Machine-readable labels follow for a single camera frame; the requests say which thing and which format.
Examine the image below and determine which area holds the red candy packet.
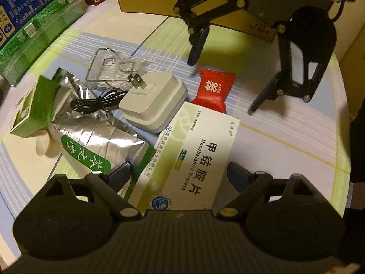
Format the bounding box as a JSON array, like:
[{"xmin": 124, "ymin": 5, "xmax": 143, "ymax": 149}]
[{"xmin": 190, "ymin": 67, "xmax": 237, "ymax": 114}]

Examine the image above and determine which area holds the silver foil pouch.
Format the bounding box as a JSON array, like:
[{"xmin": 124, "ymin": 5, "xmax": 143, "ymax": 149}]
[{"xmin": 47, "ymin": 68, "xmax": 156, "ymax": 203}]

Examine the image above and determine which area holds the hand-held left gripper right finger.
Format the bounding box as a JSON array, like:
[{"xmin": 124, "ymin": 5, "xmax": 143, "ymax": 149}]
[{"xmin": 217, "ymin": 161, "xmax": 314, "ymax": 220}]

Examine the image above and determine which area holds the white power adapter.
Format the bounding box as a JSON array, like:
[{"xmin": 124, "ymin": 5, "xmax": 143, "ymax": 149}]
[{"xmin": 118, "ymin": 72, "xmax": 188, "ymax": 134}]

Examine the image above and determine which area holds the desktop with plaid cloth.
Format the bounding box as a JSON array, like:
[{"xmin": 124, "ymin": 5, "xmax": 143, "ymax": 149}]
[{"xmin": 0, "ymin": 0, "xmax": 352, "ymax": 263}]

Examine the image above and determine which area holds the blue carton box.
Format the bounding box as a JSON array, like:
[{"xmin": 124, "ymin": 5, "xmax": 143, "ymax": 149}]
[{"xmin": 0, "ymin": 0, "xmax": 76, "ymax": 47}]

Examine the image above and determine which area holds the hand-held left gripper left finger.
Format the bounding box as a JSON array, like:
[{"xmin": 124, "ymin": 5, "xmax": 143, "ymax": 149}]
[{"xmin": 43, "ymin": 161, "xmax": 143, "ymax": 223}]

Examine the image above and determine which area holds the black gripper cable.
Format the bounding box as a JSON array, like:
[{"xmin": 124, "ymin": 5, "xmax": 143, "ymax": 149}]
[{"xmin": 328, "ymin": 0, "xmax": 346, "ymax": 23}]

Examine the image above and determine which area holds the green shrink-wrapped carton pack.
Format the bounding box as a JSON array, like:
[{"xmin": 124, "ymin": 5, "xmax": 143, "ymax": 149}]
[{"xmin": 0, "ymin": 0, "xmax": 84, "ymax": 86}]

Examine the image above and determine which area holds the white medicine box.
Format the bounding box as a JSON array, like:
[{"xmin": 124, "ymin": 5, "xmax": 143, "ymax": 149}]
[{"xmin": 136, "ymin": 100, "xmax": 240, "ymax": 212}]

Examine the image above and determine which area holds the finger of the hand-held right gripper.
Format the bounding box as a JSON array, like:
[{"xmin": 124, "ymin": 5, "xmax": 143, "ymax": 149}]
[
  {"xmin": 172, "ymin": 0, "xmax": 248, "ymax": 66},
  {"xmin": 248, "ymin": 23, "xmax": 337, "ymax": 115}
]

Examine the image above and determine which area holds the clear plastic package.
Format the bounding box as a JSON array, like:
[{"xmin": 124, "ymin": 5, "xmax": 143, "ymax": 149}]
[{"xmin": 85, "ymin": 47, "xmax": 149, "ymax": 90}]

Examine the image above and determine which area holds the small green box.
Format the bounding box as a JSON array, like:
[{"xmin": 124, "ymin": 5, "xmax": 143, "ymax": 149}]
[{"xmin": 9, "ymin": 76, "xmax": 65, "ymax": 137}]

